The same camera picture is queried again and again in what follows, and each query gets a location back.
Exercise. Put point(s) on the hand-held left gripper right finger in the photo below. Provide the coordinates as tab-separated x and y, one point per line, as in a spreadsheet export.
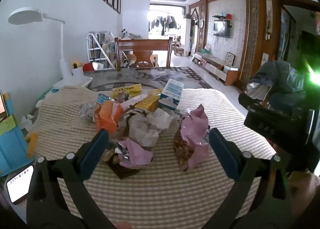
222	155

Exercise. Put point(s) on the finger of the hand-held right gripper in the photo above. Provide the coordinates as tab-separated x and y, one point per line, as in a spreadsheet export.
246	101

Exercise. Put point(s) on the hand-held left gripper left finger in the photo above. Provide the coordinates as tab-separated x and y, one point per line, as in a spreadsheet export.
93	155

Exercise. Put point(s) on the orange snack wrapper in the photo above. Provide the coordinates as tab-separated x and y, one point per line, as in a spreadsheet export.
107	116

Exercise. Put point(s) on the white paper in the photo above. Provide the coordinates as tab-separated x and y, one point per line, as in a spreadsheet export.
145	129

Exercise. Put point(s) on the person's right forearm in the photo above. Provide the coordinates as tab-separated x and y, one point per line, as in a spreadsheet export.
305	194

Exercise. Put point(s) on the dark brown wrapper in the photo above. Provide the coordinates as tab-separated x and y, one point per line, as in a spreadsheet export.
122	171

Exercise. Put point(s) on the large pink snack wrapper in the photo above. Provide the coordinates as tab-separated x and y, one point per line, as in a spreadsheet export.
195	124

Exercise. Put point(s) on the blue jacket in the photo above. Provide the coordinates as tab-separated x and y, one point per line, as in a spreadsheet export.
280	76

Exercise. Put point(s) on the small pink snack wrapper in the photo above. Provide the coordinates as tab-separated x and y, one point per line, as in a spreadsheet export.
136	154

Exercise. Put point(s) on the grey crumpled paper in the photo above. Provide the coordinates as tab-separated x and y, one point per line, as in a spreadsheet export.
87	110

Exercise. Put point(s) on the television cabinet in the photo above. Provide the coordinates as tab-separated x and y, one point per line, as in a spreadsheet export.
215	65

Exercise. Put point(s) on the small blue packet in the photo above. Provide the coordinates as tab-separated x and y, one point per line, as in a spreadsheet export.
103	98

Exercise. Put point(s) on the white carton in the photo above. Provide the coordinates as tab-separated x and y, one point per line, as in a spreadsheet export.
132	101

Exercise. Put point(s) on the beige striped table cloth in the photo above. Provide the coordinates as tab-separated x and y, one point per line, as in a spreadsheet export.
160	189

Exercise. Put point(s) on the long yellow packet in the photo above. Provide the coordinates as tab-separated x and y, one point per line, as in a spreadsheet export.
126	89

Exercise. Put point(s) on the blue and white box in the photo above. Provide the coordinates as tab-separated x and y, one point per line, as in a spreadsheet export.
170	94

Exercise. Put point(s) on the yellow box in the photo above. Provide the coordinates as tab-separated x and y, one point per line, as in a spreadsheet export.
148	101

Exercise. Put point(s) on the smartphone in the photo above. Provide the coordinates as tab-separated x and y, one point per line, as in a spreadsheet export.
18	184

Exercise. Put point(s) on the blue plastic toy stand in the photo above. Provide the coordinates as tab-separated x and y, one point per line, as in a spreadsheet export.
12	149

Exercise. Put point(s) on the red bag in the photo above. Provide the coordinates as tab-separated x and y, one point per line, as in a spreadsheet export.
88	66

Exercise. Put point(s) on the yellow toy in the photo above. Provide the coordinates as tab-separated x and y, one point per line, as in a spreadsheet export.
77	64

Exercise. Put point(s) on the white book rack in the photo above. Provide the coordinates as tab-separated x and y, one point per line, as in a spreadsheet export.
96	48

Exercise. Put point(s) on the hanging dark clothes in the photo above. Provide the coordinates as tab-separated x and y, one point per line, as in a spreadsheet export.
165	23

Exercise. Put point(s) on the white desk lamp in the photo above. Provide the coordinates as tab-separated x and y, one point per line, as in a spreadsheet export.
62	43

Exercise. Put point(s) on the wooden dining chair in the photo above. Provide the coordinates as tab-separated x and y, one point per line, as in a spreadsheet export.
142	45

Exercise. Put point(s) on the small standing picture frame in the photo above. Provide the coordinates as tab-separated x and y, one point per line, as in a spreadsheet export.
230	58

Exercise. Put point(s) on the wall television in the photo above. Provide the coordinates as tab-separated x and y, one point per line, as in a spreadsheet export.
221	28

